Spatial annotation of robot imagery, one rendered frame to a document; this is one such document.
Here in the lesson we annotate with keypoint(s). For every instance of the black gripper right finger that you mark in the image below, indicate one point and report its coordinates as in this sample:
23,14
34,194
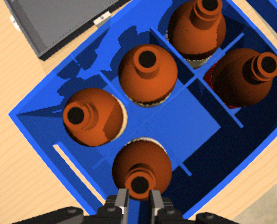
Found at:
158,214

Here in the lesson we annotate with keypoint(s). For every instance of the dark blue crate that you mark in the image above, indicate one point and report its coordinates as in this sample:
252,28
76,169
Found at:
212,144

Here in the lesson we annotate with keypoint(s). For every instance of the grey rectangular tray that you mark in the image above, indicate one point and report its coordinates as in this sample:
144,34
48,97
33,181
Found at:
42,22

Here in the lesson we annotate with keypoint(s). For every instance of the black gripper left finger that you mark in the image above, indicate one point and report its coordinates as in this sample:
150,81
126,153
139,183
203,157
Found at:
75,215

